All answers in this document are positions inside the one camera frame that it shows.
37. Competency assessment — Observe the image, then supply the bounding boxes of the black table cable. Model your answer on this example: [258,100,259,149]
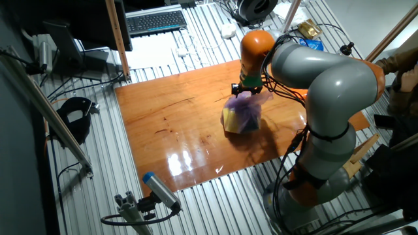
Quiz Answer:
[39,70,125,101]

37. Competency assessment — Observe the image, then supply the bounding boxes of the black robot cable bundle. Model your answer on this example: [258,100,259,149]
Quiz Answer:
[259,22,363,235]

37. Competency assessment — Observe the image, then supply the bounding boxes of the black monitor stand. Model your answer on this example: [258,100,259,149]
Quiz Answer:
[42,20,110,82]

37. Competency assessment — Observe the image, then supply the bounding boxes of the person in dark clothes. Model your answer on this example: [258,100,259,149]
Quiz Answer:
[375,47,418,148]

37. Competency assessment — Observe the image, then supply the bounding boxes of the silver cylinder device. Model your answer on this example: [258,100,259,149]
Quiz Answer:
[38,40,54,74]

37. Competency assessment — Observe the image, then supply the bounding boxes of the purple plastic bag of things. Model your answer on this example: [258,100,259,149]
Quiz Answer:
[220,90,274,134]

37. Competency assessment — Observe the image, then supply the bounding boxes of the aluminium profile post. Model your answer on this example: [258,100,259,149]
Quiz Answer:
[114,191,154,235]

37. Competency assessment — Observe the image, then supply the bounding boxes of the black headset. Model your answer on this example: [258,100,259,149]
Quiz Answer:
[56,97,101,145]

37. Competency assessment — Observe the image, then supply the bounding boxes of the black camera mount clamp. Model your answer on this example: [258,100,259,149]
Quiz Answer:
[137,192,158,221]

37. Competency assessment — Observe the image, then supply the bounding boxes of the blue tissue pack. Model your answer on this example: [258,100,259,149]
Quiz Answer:
[298,38,325,52]

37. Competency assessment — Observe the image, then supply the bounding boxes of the wooden post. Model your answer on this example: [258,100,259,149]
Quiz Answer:
[104,0,132,82]

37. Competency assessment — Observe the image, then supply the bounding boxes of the slanted wooden beam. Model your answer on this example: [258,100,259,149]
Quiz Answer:
[365,1,418,62]

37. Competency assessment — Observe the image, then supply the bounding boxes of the black camera cable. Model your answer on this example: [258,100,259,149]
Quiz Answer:
[100,204,182,227]

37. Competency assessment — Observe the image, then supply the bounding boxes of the glossy wooden board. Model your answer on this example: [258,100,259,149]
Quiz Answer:
[114,59,372,196]

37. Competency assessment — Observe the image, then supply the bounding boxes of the white charger with cable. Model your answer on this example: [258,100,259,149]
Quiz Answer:
[171,27,226,69]

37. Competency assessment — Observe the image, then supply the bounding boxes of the silver camera with blue cap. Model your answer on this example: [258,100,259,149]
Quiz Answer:
[142,172,182,212]

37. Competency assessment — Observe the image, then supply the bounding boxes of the black monitor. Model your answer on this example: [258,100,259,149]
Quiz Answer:
[12,0,133,52]

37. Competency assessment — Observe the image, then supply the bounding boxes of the aluminium frame bar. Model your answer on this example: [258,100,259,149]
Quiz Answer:
[0,45,95,179]

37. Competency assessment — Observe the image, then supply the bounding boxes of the black round connector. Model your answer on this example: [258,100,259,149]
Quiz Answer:
[339,41,355,56]

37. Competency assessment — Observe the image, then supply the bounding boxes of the pale frame bar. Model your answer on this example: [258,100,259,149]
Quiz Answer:
[390,132,418,153]

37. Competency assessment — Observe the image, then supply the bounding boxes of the green wrist adapter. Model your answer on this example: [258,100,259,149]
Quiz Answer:
[240,73,264,88]

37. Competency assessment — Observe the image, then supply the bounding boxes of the dark smartphone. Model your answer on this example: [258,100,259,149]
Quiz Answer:
[374,114,396,130]

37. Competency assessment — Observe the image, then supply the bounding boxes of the white rounded plastic object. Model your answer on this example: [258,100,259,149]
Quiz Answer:
[221,22,237,39]

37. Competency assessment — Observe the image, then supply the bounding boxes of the aluminium upright post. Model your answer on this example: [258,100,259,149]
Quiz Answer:
[281,0,303,33]

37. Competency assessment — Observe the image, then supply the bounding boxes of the wooden bracket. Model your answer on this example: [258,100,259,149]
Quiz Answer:
[342,133,381,179]

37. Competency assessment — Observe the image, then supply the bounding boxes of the person hand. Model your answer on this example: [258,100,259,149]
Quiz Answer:
[400,63,418,94]

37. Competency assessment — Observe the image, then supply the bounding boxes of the black keyboard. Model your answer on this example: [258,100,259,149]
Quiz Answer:
[125,9,188,37]

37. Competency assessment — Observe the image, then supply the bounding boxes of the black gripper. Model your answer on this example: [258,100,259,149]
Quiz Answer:
[231,83,263,99]

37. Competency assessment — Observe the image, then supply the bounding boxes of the gold foil packet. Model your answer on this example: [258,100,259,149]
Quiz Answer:
[297,18,323,40]

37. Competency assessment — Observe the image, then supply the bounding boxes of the white paper sheet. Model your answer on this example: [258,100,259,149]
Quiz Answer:
[125,32,184,70]

